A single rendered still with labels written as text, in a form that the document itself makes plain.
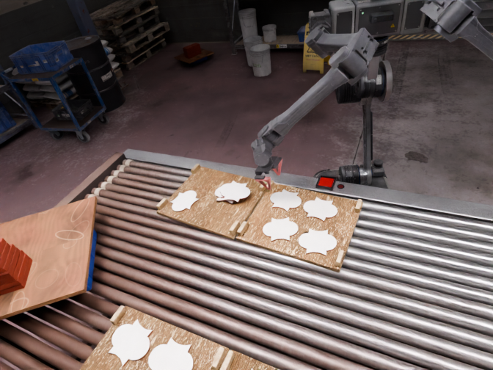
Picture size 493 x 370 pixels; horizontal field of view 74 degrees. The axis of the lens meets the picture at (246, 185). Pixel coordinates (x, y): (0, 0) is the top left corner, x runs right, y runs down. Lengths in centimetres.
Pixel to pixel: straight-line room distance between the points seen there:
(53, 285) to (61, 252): 15
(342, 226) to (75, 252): 101
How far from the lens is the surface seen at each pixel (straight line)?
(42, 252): 150
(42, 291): 136
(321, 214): 134
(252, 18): 584
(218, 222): 138
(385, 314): 116
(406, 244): 133
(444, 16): 126
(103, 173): 193
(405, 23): 173
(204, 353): 111
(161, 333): 118
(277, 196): 143
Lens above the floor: 193
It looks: 41 degrees down
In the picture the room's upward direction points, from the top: 12 degrees counter-clockwise
